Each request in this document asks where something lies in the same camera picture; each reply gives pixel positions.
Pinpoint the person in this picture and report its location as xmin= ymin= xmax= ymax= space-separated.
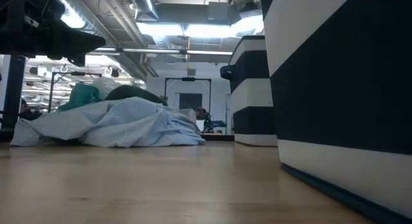
xmin=18 ymin=98 xmax=44 ymax=121
xmin=195 ymin=107 xmax=209 ymax=121

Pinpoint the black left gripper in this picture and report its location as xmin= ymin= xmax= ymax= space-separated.
xmin=0 ymin=0 xmax=107 ymax=67

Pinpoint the dark wall panel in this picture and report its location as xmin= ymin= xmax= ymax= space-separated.
xmin=178 ymin=93 xmax=203 ymax=111

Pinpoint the light blue garment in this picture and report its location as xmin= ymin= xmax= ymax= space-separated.
xmin=9 ymin=96 xmax=206 ymax=149

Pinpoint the black aluminium table frame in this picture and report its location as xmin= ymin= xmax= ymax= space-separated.
xmin=0 ymin=129 xmax=236 ymax=143

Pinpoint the teal garment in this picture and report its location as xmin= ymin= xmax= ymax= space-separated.
xmin=57 ymin=83 xmax=103 ymax=113

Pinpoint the dark green garment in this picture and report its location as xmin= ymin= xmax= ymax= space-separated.
xmin=103 ymin=85 xmax=169 ymax=106

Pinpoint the linear ceiling light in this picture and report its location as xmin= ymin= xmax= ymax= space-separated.
xmin=92 ymin=47 xmax=233 ymax=57

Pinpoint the bright ceiling light panel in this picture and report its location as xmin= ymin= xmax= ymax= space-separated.
xmin=53 ymin=0 xmax=87 ymax=29

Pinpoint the grey ceiling box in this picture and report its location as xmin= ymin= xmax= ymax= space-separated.
xmin=207 ymin=1 xmax=241 ymax=26

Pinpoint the silver ventilation duct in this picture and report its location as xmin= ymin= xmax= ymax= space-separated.
xmin=129 ymin=0 xmax=160 ymax=21

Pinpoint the navy striped fabric bin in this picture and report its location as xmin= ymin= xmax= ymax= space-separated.
xmin=220 ymin=35 xmax=278 ymax=147
xmin=259 ymin=0 xmax=412 ymax=224

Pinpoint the blue post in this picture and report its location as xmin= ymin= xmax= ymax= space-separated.
xmin=2 ymin=55 xmax=27 ymax=131

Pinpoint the blue background machine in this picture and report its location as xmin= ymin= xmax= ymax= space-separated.
xmin=202 ymin=118 xmax=228 ymax=135

